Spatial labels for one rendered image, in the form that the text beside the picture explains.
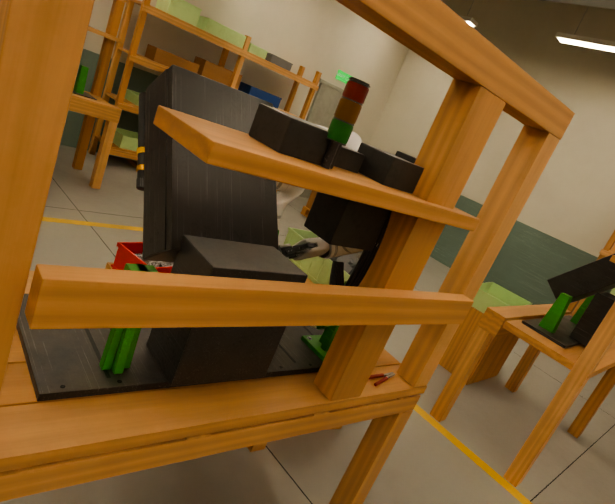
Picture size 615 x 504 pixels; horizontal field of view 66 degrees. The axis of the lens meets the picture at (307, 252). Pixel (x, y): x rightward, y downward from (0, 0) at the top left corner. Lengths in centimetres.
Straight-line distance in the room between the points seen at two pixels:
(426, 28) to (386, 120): 916
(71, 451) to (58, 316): 36
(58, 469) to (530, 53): 888
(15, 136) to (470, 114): 99
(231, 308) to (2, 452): 48
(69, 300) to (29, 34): 38
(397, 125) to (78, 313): 944
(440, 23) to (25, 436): 117
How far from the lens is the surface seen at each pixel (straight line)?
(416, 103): 996
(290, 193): 220
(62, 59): 76
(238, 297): 96
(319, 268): 260
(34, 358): 128
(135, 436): 116
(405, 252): 133
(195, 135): 86
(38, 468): 113
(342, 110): 104
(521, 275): 847
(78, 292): 83
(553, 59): 909
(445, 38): 116
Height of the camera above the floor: 165
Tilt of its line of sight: 16 degrees down
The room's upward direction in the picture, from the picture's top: 23 degrees clockwise
